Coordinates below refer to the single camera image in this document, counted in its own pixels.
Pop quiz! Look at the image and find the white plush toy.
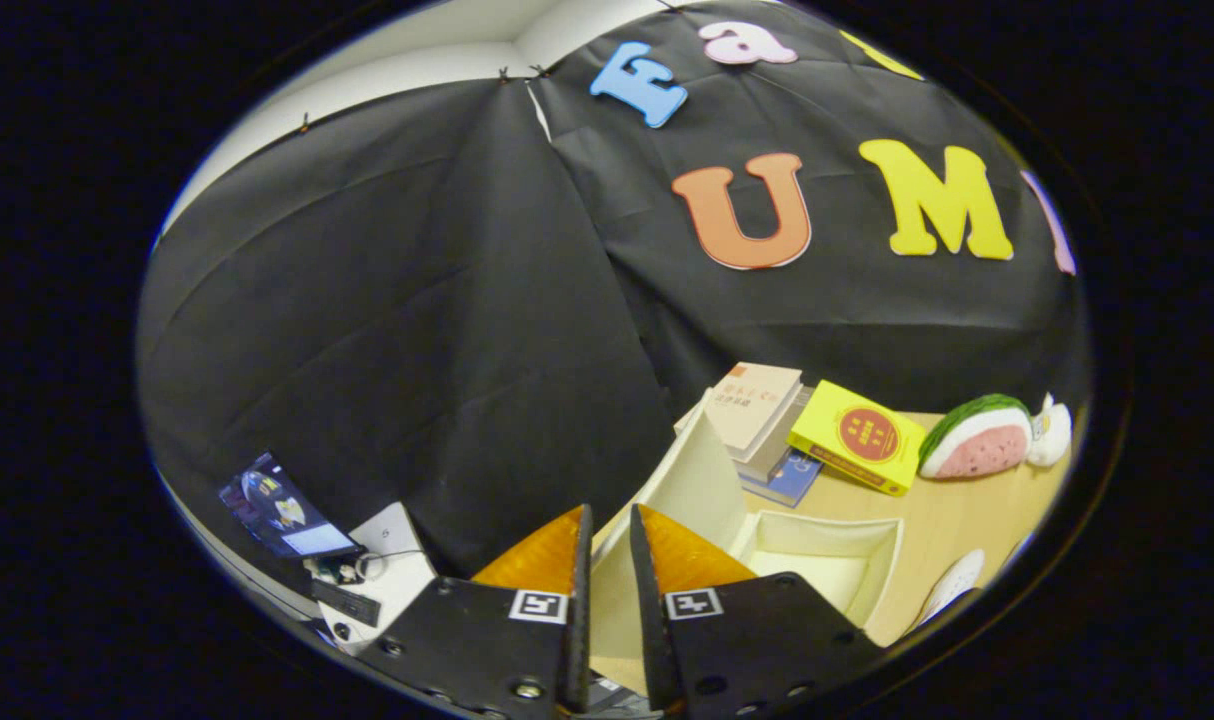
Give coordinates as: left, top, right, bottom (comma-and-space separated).
1027, 392, 1074, 469

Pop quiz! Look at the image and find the yellow book with red circle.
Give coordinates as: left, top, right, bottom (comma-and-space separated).
787, 379, 929, 498

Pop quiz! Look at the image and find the cream fabric storage box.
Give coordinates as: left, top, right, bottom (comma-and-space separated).
589, 395, 906, 693

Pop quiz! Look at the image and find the blue book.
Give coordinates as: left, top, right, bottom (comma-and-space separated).
739, 448, 825, 509

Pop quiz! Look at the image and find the watermelon slice plush toy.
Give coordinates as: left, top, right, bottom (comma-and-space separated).
917, 393, 1035, 480

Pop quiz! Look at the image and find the grey book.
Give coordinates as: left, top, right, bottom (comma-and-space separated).
732, 385, 818, 485

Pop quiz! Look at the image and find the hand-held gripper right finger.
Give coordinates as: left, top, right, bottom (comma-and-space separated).
628, 503, 885, 719

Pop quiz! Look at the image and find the white device box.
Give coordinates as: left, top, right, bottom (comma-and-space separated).
307, 501, 439, 658

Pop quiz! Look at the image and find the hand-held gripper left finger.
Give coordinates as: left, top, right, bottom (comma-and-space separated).
355, 503, 595, 719

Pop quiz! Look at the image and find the white canvas shoe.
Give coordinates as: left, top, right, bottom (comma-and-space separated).
912, 548, 987, 631

